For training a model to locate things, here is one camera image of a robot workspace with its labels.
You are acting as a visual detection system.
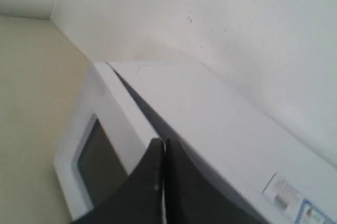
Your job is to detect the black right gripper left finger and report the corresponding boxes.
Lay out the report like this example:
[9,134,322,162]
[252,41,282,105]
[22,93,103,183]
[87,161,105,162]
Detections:
[72,138,165,223]

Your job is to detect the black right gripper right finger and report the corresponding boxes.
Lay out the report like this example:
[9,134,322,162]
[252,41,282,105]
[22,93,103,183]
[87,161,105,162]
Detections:
[164,139,267,223]

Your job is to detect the white microwave door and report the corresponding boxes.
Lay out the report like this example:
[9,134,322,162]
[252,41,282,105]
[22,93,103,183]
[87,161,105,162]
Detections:
[54,63,157,220]

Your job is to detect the white microwave oven body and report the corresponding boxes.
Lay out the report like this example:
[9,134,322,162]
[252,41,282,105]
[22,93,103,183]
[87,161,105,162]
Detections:
[111,62,336,223]

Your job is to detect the white and blue label sticker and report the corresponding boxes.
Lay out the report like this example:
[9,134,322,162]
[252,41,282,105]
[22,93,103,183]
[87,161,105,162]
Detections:
[262,173,336,224]

